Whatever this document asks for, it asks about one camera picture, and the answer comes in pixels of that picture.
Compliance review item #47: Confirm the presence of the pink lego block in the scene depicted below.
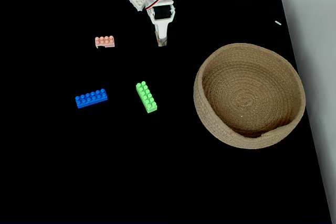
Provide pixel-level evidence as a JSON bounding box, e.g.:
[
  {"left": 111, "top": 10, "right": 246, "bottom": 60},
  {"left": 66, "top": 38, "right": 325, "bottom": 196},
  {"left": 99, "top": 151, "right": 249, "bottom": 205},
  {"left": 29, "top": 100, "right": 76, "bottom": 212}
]
[{"left": 94, "top": 35, "right": 116, "bottom": 49}]

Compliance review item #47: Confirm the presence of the green lego block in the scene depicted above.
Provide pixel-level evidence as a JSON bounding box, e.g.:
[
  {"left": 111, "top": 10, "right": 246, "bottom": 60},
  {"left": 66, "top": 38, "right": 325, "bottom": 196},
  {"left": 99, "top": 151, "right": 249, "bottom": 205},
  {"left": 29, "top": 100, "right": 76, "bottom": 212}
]
[{"left": 135, "top": 81, "right": 158, "bottom": 114}]

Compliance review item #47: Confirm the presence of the blue lego block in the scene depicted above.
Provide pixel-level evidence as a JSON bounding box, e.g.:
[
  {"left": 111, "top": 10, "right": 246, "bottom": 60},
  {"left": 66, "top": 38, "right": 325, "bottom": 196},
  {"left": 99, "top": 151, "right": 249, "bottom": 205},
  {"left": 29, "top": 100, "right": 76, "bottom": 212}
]
[{"left": 75, "top": 88, "right": 109, "bottom": 109}]

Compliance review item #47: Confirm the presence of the round woven rope basket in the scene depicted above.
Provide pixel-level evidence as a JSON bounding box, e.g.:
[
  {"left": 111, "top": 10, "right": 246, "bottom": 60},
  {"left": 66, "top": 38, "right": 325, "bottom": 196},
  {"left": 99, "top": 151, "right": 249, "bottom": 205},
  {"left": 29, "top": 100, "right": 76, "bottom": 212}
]
[{"left": 193, "top": 42, "right": 307, "bottom": 150}]

